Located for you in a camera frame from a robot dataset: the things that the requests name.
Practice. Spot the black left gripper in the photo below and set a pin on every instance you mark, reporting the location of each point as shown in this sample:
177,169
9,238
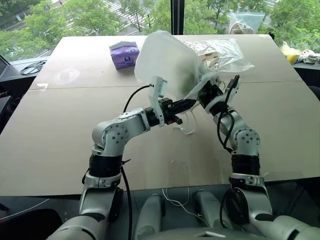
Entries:
168,107

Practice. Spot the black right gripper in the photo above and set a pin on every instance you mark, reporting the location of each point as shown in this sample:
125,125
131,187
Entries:
211,95

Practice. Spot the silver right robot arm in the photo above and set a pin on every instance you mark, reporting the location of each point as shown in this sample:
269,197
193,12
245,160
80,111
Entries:
246,142

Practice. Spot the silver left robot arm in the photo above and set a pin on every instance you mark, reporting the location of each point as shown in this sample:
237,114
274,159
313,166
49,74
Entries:
117,130

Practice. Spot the clear plastic bag with contents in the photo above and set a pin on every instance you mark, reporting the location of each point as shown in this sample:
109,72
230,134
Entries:
222,53

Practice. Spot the clear blue-edged plastic bag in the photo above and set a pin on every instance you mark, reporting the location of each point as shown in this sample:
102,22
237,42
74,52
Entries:
243,22

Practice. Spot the purple tissue pack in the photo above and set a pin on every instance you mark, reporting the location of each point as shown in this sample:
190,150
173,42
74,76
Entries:
124,55

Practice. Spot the yellow object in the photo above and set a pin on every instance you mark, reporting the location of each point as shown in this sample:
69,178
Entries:
290,53

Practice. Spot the grey rounded shape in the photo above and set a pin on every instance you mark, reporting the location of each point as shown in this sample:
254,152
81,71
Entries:
152,215
208,210

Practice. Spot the grey robot torso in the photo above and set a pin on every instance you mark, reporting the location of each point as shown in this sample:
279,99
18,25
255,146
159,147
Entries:
200,233

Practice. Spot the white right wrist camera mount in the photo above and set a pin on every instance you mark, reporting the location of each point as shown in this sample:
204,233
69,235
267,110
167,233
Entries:
232,93

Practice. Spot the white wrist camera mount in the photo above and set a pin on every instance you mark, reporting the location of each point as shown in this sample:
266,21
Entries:
158,93
232,93

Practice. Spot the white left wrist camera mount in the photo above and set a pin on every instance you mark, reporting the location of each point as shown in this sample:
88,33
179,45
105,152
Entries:
158,93

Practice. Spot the black window frame post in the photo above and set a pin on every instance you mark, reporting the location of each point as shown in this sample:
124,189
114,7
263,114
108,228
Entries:
177,17

